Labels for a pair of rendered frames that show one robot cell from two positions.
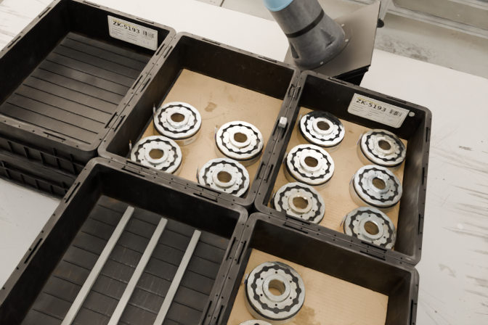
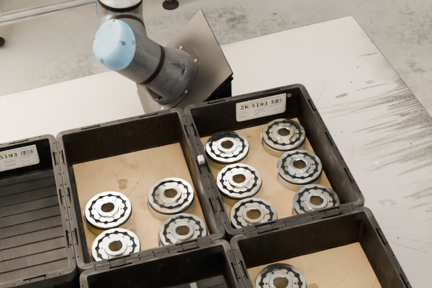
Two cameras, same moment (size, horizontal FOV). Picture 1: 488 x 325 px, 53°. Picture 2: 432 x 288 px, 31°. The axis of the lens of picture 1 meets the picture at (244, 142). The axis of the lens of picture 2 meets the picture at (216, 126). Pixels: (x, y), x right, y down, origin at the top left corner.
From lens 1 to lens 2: 0.75 m
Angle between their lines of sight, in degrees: 16
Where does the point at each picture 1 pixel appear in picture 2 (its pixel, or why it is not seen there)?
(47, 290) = not seen: outside the picture
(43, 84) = not seen: outside the picture
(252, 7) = (23, 60)
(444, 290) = (395, 218)
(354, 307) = (341, 264)
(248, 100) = (149, 159)
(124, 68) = (20, 195)
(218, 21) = (50, 102)
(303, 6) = (146, 52)
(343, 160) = (260, 162)
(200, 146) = (140, 220)
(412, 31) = not seen: outside the picture
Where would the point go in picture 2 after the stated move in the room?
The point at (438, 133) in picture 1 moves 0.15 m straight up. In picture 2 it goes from (314, 95) to (317, 53)
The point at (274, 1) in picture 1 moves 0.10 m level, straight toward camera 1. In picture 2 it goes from (119, 62) to (132, 86)
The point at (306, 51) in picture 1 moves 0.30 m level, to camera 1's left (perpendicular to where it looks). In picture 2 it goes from (167, 89) to (53, 123)
